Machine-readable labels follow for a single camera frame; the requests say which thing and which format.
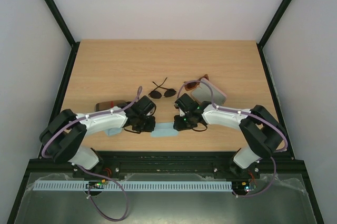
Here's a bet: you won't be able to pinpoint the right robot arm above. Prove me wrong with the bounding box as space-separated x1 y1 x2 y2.
173 94 288 178

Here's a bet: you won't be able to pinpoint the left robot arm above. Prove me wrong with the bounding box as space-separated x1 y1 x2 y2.
39 96 156 170

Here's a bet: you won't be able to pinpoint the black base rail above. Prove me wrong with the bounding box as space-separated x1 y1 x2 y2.
26 150 306 180

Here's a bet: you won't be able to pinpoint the blue cleaning cloth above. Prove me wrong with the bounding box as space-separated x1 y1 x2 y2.
105 128 123 137
151 122 179 138

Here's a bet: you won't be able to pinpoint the right black frame post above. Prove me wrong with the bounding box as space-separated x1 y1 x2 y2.
257 0 310 48

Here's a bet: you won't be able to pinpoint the brown plaid glasses case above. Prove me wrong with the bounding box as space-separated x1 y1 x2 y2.
94 100 125 112

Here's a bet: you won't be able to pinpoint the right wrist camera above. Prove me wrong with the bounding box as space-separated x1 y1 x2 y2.
174 103 185 116

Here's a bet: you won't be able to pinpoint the light blue cable duct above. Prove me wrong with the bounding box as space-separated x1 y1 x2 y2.
33 180 232 192

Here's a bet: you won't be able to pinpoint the metal floor plate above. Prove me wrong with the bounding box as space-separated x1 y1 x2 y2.
15 173 316 223

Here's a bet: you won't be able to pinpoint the brown rectangular sunglasses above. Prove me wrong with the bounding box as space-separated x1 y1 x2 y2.
184 74 209 91

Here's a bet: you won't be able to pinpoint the black round sunglasses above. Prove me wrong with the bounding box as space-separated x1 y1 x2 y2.
148 78 177 99

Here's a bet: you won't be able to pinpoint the pink glasses case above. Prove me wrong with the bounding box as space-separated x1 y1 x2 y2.
191 79 227 105

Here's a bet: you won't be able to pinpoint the left black frame post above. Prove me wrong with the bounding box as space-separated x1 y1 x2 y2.
27 0 78 48

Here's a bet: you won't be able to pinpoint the black frame post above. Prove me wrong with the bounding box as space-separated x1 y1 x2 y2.
27 0 78 48
257 0 310 48

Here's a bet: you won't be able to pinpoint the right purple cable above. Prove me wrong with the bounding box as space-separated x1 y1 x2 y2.
176 81 288 198

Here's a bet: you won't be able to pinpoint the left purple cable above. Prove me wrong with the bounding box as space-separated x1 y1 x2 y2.
42 85 131 221

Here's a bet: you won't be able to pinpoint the purple cable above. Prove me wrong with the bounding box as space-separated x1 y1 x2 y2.
176 81 288 198
42 85 131 221

